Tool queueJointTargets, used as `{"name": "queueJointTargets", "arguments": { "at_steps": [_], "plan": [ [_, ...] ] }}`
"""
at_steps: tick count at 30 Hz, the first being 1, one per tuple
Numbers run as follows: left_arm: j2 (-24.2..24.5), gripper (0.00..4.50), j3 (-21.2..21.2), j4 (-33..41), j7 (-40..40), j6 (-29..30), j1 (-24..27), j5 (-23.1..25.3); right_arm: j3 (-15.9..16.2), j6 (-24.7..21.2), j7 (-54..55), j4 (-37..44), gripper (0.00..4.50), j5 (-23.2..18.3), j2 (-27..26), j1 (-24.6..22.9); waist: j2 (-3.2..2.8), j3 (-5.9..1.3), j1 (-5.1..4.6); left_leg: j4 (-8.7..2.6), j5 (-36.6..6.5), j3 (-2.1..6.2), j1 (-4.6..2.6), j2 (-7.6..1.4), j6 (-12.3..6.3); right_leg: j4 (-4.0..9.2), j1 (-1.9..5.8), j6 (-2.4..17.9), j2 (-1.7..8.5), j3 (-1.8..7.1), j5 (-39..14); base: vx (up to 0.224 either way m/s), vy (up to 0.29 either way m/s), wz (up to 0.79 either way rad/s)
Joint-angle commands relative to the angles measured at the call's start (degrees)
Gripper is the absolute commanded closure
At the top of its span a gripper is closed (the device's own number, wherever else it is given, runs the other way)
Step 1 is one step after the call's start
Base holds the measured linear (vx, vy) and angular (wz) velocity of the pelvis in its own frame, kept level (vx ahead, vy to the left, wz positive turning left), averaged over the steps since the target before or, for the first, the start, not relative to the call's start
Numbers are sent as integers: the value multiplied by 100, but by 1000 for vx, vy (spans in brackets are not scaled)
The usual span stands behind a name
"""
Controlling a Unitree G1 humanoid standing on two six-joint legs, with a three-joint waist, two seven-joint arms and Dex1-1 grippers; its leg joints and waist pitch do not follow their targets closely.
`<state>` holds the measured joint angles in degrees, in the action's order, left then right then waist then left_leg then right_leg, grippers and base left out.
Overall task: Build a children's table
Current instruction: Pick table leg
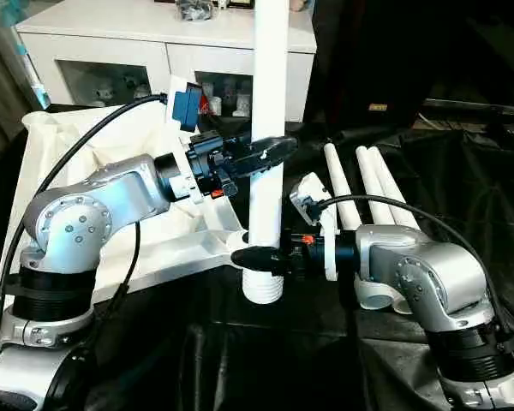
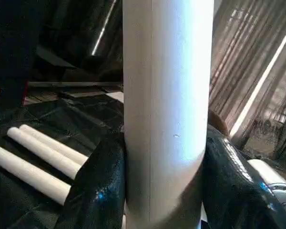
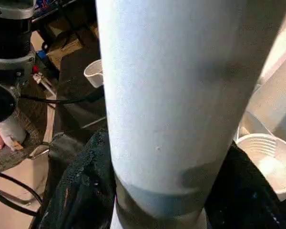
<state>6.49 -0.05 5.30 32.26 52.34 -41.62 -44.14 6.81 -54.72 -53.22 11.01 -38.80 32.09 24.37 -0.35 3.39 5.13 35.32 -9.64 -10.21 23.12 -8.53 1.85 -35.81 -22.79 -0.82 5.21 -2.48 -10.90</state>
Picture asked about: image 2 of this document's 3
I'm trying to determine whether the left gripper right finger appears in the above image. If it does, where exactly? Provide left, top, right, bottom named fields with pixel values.
left=200, top=125, right=283, bottom=229

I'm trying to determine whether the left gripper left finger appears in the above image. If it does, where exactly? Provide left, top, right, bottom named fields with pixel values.
left=55, top=133, right=128, bottom=229

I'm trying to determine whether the black plastic mat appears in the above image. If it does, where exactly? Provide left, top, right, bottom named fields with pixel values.
left=0, top=93, right=129, bottom=229

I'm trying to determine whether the beige curtain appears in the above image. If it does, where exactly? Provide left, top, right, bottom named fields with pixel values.
left=207, top=0, right=286, bottom=160

